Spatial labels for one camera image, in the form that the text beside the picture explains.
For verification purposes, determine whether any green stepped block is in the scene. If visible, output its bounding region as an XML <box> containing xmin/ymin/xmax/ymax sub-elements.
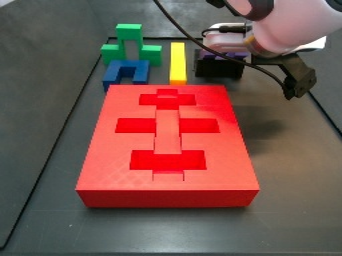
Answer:
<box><xmin>100</xmin><ymin>23</ymin><xmax>163</xmax><ymax>66</ymax></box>

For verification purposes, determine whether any red puzzle board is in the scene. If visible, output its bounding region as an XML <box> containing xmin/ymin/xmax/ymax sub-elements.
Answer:
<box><xmin>76</xmin><ymin>85</ymin><xmax>259</xmax><ymax>208</ymax></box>

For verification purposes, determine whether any yellow long bar block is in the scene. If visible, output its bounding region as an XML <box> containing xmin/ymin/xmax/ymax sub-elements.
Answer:
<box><xmin>169</xmin><ymin>42</ymin><xmax>187</xmax><ymax>85</ymax></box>

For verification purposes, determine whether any black camera cable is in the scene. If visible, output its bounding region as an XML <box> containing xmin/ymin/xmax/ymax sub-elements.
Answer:
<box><xmin>152</xmin><ymin>0</ymin><xmax>288</xmax><ymax>88</ymax></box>

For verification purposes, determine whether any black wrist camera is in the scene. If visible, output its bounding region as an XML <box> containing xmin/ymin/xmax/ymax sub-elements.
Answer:
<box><xmin>252</xmin><ymin>54</ymin><xmax>316</xmax><ymax>100</ymax></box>

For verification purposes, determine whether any purple U-shaped block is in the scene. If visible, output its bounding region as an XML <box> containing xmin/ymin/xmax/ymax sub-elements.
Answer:
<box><xmin>197</xmin><ymin>48</ymin><xmax>251</xmax><ymax>62</ymax></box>

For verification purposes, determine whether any blue U-shaped block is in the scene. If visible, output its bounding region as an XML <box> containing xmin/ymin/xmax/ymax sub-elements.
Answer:
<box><xmin>102</xmin><ymin>60</ymin><xmax>149</xmax><ymax>90</ymax></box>

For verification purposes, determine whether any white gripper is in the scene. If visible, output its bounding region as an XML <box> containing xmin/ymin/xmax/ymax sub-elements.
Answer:
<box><xmin>201</xmin><ymin>23</ymin><xmax>327</xmax><ymax>56</ymax></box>

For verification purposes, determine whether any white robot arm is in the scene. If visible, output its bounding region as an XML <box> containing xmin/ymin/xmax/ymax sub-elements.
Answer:
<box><xmin>204</xmin><ymin>0</ymin><xmax>342</xmax><ymax>58</ymax></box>

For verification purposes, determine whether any black angled fixture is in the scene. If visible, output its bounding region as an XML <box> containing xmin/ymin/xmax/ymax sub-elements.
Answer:
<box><xmin>193</xmin><ymin>49</ymin><xmax>244</xmax><ymax>79</ymax></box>

